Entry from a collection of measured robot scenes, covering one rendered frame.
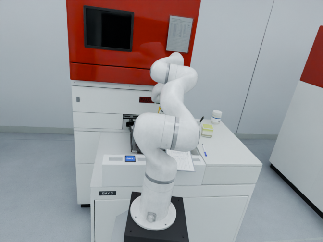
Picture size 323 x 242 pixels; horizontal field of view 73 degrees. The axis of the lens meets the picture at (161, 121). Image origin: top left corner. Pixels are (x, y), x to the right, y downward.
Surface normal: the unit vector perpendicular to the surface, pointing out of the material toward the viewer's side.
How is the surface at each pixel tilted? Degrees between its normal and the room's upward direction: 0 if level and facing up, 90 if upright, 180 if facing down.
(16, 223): 0
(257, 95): 90
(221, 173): 90
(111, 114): 90
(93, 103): 90
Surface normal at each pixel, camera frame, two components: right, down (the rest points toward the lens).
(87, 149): 0.16, 0.41
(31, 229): 0.11, -0.91
